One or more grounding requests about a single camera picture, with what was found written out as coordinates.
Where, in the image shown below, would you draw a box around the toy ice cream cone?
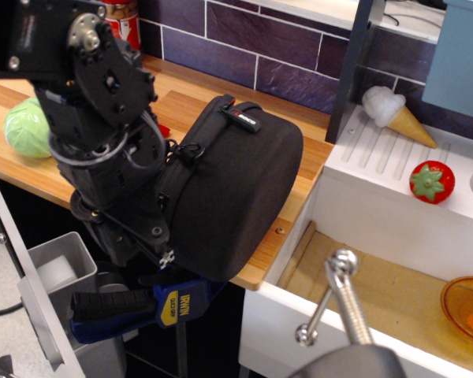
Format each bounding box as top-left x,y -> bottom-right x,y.
362,86 -> 438,149

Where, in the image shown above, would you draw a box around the black zipper case bag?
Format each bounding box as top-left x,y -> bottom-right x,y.
156,94 -> 304,282

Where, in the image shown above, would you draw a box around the chrome toy faucet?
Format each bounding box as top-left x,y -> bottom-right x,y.
295,248 -> 374,347

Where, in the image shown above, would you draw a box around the blue yellow bar clamp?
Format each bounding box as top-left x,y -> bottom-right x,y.
70,269 -> 226,344

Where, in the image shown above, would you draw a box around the nut jar with red label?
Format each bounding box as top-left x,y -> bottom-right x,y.
103,0 -> 142,50

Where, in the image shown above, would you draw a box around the grey metal bin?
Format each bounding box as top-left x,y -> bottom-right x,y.
27,231 -> 99,328

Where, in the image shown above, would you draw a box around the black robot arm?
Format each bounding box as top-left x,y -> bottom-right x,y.
0,1 -> 174,267

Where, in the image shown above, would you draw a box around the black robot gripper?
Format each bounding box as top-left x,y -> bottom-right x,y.
49,125 -> 174,268

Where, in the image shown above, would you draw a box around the red toy tomato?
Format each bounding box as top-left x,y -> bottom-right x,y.
409,161 -> 456,205

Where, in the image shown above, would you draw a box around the green toy cabbage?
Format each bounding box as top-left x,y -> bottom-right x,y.
3,98 -> 51,158

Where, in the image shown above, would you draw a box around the red toy chili pepper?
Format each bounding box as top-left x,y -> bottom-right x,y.
158,124 -> 170,138

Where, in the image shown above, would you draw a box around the white toy sink unit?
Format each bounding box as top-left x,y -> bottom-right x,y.
239,107 -> 473,377

